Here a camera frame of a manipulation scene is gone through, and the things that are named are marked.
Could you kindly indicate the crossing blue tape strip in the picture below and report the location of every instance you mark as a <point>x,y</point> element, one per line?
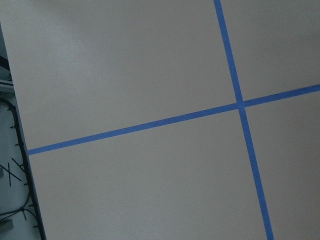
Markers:
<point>244,120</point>

